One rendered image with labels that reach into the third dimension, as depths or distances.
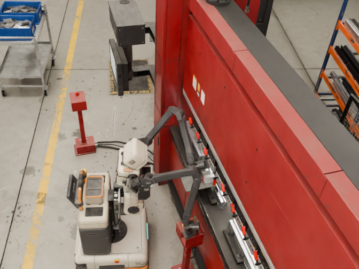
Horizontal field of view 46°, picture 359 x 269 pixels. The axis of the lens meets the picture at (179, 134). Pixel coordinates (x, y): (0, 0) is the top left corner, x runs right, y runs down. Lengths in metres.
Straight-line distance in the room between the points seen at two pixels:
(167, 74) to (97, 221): 1.41
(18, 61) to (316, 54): 4.76
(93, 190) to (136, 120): 2.18
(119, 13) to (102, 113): 2.21
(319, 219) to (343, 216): 0.23
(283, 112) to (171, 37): 1.63
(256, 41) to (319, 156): 1.05
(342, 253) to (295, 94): 0.87
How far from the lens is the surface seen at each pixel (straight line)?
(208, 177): 3.59
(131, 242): 4.04
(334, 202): 1.97
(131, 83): 6.27
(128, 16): 3.79
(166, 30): 3.58
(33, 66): 6.25
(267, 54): 2.71
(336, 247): 2.09
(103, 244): 3.83
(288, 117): 2.23
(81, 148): 5.15
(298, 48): 7.65
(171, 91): 3.94
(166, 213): 4.57
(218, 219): 3.49
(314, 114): 2.29
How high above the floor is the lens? 3.65
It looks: 42 degrees down
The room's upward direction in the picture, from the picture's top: 4 degrees clockwise
